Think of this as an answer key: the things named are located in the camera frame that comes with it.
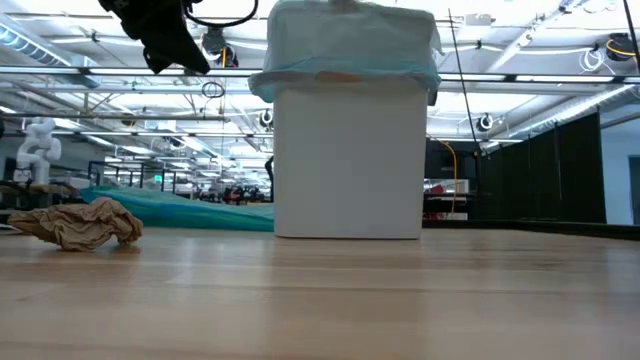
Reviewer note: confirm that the black partition wall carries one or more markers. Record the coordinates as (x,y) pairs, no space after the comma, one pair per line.
(545,175)

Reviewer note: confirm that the teal plastic trash bag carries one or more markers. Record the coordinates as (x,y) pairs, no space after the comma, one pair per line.
(175,212)

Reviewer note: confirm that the light blue trash bag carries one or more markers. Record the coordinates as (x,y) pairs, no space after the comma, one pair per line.
(350,40)

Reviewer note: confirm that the wooden workbench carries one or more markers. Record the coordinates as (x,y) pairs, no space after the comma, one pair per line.
(40,190)

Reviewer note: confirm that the silver ventilation duct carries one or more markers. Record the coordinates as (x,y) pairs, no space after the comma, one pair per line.
(30,47)

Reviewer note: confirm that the black aluminium table frame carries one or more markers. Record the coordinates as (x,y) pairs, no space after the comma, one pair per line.
(550,227)

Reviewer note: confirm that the white plastic trash bin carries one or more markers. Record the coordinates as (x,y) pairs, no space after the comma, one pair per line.
(350,165)

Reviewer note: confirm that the large brown paper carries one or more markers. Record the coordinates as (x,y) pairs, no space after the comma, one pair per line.
(75,225)

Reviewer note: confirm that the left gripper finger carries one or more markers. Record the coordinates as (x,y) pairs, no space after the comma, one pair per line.
(187,50)
(156,62)

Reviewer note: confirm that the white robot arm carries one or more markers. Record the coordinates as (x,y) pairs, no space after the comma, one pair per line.
(37,150)

